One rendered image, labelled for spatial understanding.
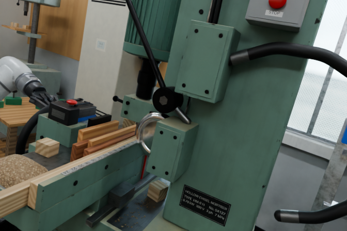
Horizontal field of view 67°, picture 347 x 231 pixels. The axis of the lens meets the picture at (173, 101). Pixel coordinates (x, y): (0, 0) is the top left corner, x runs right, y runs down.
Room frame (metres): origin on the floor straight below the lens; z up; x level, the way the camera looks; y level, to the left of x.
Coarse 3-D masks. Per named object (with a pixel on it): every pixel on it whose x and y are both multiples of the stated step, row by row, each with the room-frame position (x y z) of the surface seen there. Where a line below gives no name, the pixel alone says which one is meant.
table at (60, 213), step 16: (32, 144) 0.72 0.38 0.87; (48, 160) 0.59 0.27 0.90; (64, 160) 0.61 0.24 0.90; (112, 176) 0.61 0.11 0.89; (128, 176) 0.69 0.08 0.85; (80, 192) 0.50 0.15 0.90; (96, 192) 0.56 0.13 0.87; (32, 208) 0.42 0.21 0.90; (48, 208) 0.43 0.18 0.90; (64, 208) 0.46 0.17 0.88; (80, 208) 0.51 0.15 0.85; (16, 224) 0.43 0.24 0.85; (32, 224) 0.42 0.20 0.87; (48, 224) 0.43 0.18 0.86
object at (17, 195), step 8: (96, 152) 0.62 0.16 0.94; (56, 168) 0.50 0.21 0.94; (40, 176) 0.46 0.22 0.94; (24, 184) 0.43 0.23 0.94; (0, 192) 0.39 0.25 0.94; (8, 192) 0.39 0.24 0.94; (16, 192) 0.40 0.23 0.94; (24, 192) 0.42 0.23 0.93; (0, 200) 0.37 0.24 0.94; (8, 200) 0.39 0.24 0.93; (16, 200) 0.40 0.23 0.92; (24, 200) 0.42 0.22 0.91; (0, 208) 0.38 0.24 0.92; (8, 208) 0.39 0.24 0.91; (16, 208) 0.40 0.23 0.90; (0, 216) 0.38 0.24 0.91
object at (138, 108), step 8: (128, 96) 0.76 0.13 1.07; (136, 96) 0.78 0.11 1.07; (128, 104) 0.75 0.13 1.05; (136, 104) 0.75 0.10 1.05; (144, 104) 0.74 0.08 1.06; (152, 104) 0.73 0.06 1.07; (128, 112) 0.75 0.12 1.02; (136, 112) 0.74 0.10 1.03; (144, 112) 0.73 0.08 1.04; (136, 120) 0.74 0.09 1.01
